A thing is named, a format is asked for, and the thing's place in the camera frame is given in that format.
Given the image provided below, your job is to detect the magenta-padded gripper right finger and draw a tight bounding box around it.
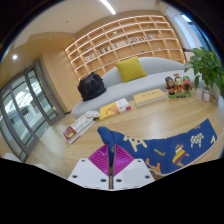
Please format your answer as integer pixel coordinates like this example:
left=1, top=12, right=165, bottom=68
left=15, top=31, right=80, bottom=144
left=112, top=143, right=156, bottom=191

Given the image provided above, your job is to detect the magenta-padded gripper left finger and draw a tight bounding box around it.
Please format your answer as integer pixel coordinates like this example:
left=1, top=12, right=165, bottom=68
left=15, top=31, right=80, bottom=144
left=67, top=143, right=111, bottom=191

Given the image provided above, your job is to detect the blue patterned towel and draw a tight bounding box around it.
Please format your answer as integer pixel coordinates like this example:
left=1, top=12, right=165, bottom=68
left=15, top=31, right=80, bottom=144
left=96, top=118, right=218, bottom=176

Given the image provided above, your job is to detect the small white crumpled object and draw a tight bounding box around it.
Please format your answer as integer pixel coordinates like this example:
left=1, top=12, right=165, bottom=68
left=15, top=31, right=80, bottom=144
left=84, top=110, right=101, bottom=120

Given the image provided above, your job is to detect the yellow and pink book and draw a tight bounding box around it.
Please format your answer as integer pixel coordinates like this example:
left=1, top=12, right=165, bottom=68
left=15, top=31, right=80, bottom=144
left=98, top=97, right=132, bottom=121

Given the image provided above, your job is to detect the flat yellow book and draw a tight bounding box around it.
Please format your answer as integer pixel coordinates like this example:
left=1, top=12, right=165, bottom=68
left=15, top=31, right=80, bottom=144
left=132, top=88, right=168, bottom=108

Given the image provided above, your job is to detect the grey curved sofa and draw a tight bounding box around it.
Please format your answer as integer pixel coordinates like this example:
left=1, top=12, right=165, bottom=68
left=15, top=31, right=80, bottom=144
left=70, top=56, right=201, bottom=118

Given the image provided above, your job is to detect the black bag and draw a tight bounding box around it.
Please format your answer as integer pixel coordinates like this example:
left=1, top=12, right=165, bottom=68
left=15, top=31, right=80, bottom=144
left=77, top=71, right=108, bottom=102

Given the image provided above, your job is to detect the colourful figurine trio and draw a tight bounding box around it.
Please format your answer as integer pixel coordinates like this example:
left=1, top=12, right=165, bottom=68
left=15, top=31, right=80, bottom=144
left=164, top=73, right=195, bottom=99

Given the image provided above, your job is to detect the yellow cushion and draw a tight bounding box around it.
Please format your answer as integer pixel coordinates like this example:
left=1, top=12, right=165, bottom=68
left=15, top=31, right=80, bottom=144
left=114, top=55, right=148, bottom=84

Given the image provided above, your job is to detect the small white jar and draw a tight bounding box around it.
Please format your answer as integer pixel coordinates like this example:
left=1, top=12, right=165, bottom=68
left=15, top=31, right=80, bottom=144
left=201, top=87, right=212, bottom=102

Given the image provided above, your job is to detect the green potted plant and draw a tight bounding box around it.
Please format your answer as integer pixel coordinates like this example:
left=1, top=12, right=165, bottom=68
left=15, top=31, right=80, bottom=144
left=183, top=46, right=224, bottom=99

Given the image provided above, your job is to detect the dark-framed window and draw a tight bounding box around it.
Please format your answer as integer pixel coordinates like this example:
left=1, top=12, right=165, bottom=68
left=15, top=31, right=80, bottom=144
left=179, top=13, right=214, bottom=51

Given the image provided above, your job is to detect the long ceiling light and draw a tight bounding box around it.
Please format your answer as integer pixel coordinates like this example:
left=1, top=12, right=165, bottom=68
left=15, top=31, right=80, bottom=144
left=99, top=0, right=117, bottom=16

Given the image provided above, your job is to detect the glass door with grey frame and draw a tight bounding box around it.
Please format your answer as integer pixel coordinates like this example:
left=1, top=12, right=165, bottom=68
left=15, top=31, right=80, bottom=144
left=0, top=59, right=66, bottom=163

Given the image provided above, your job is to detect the wooden wall shelf unit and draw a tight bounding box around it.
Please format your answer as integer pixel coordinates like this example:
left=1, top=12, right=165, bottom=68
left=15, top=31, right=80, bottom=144
left=64, top=14, right=187, bottom=81

